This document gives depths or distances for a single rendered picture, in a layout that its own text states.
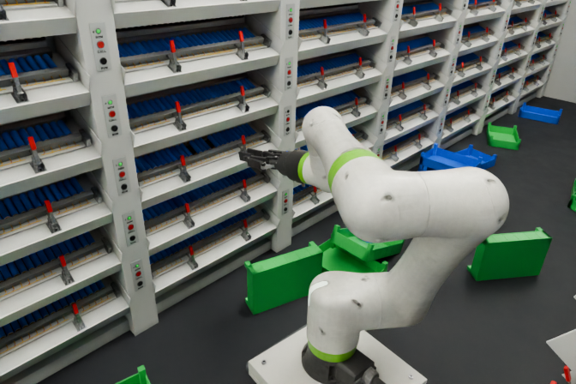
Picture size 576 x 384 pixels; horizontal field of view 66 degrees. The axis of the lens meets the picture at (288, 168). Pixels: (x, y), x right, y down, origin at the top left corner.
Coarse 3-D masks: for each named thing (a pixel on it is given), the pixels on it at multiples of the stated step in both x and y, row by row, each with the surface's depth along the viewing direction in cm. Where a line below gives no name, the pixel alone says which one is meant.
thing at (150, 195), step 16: (256, 128) 184; (256, 144) 177; (272, 144) 180; (224, 160) 165; (240, 160) 167; (160, 176) 150; (176, 176) 152; (192, 176) 155; (208, 176) 157; (224, 176) 164; (144, 192) 143; (160, 192) 145; (176, 192) 150; (144, 208) 144
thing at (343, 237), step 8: (336, 232) 193; (344, 232) 201; (336, 240) 193; (344, 240) 190; (352, 240) 203; (360, 240) 206; (400, 240) 203; (344, 248) 190; (352, 248) 187; (360, 248) 184; (368, 248) 182; (376, 248) 202; (384, 248) 190; (392, 248) 196; (400, 248) 203; (360, 256) 184; (368, 256) 182; (376, 256) 188; (384, 256) 194
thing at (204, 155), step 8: (248, 136) 175; (256, 136) 177; (232, 144) 169; (240, 144) 172; (208, 152) 162; (216, 152) 164; (224, 152) 168; (232, 152) 168; (192, 160) 158; (208, 160) 161; (160, 168) 150; (168, 168) 151; (176, 168) 154; (144, 176) 145; (152, 176) 148
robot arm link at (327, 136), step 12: (324, 108) 110; (312, 120) 107; (324, 120) 103; (336, 120) 103; (312, 132) 104; (324, 132) 98; (336, 132) 95; (348, 132) 96; (312, 144) 105; (324, 144) 94; (336, 144) 88; (348, 144) 85; (360, 144) 86; (324, 156) 91; (336, 156) 83; (324, 168) 90
